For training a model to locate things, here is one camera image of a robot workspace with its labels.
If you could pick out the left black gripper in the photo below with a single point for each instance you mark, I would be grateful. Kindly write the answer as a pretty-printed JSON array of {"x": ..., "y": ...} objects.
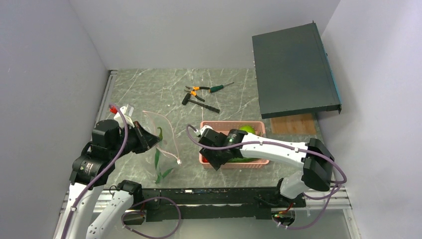
[{"x": 146, "y": 139}]

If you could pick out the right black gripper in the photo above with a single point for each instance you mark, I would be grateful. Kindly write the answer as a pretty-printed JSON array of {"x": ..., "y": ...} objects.
[{"x": 216, "y": 162}]

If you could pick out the green chili pepper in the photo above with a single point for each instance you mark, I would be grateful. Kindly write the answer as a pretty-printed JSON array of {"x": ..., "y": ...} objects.
[{"x": 160, "y": 135}]

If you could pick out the clear zip top bag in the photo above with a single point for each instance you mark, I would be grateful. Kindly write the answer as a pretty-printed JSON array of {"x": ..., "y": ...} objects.
[{"x": 169, "y": 144}]

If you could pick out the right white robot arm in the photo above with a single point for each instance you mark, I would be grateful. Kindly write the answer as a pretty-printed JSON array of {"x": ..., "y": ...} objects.
[{"x": 312, "y": 160}]

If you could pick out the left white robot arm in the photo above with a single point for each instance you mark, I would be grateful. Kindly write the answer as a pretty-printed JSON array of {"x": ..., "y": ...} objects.
[{"x": 110, "y": 140}]

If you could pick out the green cucumber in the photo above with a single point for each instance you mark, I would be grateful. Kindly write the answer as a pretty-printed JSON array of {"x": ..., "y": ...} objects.
[{"x": 242, "y": 160}]

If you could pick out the black hammer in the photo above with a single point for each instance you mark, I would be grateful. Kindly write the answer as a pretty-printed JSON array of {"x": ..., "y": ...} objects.
[{"x": 187, "y": 98}]

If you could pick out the wooden board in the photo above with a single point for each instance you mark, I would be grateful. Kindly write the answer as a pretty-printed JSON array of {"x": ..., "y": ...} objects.
[{"x": 296, "y": 124}]

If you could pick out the dark green metal box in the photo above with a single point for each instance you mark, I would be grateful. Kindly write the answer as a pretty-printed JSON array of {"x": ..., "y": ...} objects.
[{"x": 293, "y": 73}]

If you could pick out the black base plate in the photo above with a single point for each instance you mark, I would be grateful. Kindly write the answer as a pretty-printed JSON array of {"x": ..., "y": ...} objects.
[{"x": 214, "y": 203}]

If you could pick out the green handled screwdriver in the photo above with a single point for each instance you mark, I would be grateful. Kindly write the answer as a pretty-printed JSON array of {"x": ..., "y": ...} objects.
[{"x": 219, "y": 87}]

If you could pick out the orange handled pliers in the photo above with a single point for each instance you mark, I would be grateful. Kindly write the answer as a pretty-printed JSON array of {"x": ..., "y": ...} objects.
[{"x": 193, "y": 91}]

